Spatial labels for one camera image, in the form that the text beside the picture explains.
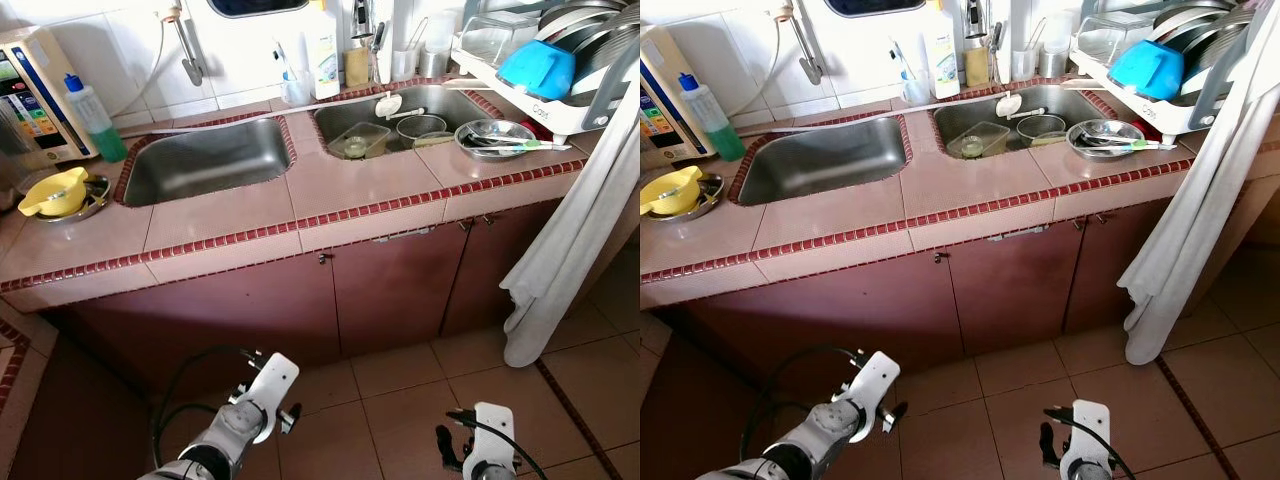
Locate grey wall faucet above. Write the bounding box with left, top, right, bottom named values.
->
left=163, top=3, right=208, bottom=88
left=783, top=3, right=827, bottom=88

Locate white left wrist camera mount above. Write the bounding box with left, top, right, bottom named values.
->
left=838, top=351, right=901, bottom=443
left=238, top=351, right=301, bottom=443

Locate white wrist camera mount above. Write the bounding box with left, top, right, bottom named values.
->
left=470, top=402, right=518, bottom=471
left=1060, top=400, right=1111, bottom=471
left=838, top=351, right=901, bottom=443
left=238, top=351, right=301, bottom=443

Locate green dish soap bottle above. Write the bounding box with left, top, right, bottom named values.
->
left=63, top=73, right=130, bottom=164
left=678, top=73, right=748, bottom=163

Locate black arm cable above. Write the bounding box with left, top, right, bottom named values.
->
left=150, top=345, right=263, bottom=471
left=1045, top=405, right=1136, bottom=480
left=447, top=408, right=549, bottom=480
left=740, top=345, right=863, bottom=466

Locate blue white toothbrush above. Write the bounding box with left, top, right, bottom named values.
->
left=272, top=42, right=301, bottom=86
left=890, top=42, right=919, bottom=86

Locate clear plastic container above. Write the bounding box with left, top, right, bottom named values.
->
left=946, top=121, right=1011, bottom=160
left=328, top=121, right=392, bottom=161

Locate dark blue tray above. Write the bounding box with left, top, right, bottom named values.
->
left=826, top=0, right=929, bottom=19
left=208, top=0, right=311, bottom=20

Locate white dish rack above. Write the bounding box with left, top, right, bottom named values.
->
left=450, top=0, right=641, bottom=138
left=1068, top=0, right=1261, bottom=138

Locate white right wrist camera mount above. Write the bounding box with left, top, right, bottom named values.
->
left=1060, top=400, right=1111, bottom=471
left=470, top=402, right=518, bottom=471

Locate chrome faucet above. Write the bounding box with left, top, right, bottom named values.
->
left=350, top=0, right=389, bottom=53
left=965, top=0, right=1004, bottom=53

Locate shallow steel dish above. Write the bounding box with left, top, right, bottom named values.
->
left=454, top=118, right=539, bottom=161
left=1066, top=118, right=1147, bottom=161

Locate clear plastic box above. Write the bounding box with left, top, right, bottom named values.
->
left=1075, top=12, right=1156, bottom=67
left=462, top=12, right=543, bottom=67

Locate blue plastic bowl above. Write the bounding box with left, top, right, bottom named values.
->
left=496, top=40, right=577, bottom=102
left=1107, top=40, right=1187, bottom=102

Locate small steel sink basin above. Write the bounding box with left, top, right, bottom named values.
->
left=313, top=85, right=506, bottom=161
left=932, top=85, right=1141, bottom=161

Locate dark red cabinet door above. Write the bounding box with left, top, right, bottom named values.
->
left=945, top=225, right=1086, bottom=356
left=440, top=200, right=561, bottom=336
left=60, top=255, right=341, bottom=391
left=1060, top=200, right=1176, bottom=336
left=690, top=255, right=951, bottom=386
left=330, top=225, right=471, bottom=356

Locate beige water ionizer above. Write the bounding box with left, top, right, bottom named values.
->
left=640, top=25, right=719, bottom=186
left=0, top=27, right=99, bottom=191

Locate yellow plastic bowl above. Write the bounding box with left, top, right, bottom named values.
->
left=640, top=166, right=704, bottom=217
left=17, top=167, right=90, bottom=218

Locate green grey handled utensil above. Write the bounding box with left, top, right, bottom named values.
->
left=1090, top=137, right=1179, bottom=153
left=478, top=137, right=573, bottom=154

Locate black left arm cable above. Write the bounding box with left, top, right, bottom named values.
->
left=740, top=345, right=863, bottom=466
left=150, top=345, right=263, bottom=471

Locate white detergent bottle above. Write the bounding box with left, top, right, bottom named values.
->
left=925, top=0, right=963, bottom=100
left=305, top=0, right=342, bottom=100

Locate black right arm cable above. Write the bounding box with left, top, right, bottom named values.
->
left=447, top=408, right=549, bottom=480
left=1045, top=405, right=1136, bottom=480

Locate large steel sink basin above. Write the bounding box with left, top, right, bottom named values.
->
left=118, top=115, right=297, bottom=209
left=735, top=115, right=913, bottom=208

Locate round steel plate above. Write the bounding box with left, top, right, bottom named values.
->
left=645, top=172, right=728, bottom=223
left=30, top=173, right=113, bottom=224

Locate grey round plate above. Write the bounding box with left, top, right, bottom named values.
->
left=538, top=0, right=641, bottom=76
left=1150, top=0, right=1256, bottom=76

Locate thin white tube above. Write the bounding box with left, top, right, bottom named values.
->
left=720, top=15, right=791, bottom=121
left=100, top=15, right=173, bottom=121

